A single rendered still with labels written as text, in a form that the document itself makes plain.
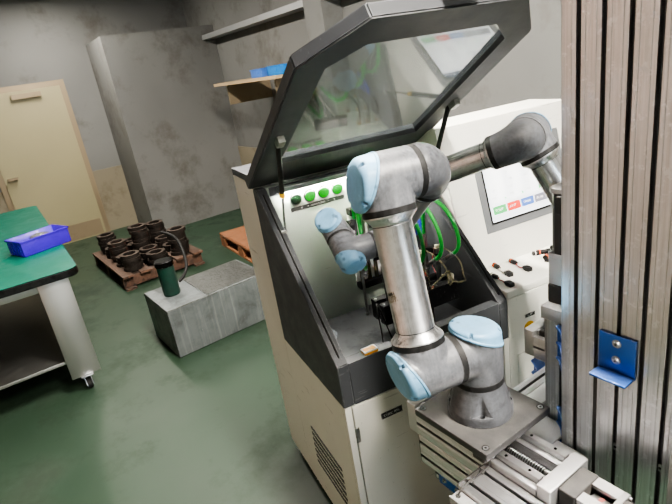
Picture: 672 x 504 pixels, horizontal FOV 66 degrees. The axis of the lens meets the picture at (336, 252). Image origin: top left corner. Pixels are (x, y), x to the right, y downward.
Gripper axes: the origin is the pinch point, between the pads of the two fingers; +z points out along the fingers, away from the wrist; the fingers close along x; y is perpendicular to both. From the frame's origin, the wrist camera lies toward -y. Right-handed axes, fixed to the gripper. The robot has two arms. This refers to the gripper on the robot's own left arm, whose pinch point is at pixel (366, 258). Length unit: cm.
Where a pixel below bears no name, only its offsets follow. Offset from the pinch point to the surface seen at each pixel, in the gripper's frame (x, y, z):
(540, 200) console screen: 64, -33, 58
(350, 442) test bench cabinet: -22, 54, 22
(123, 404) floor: -209, -8, 115
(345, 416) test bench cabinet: -20, 47, 15
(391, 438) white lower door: -12, 53, 35
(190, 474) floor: -136, 46, 87
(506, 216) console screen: 48, -25, 49
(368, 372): -8.9, 34.9, 11.2
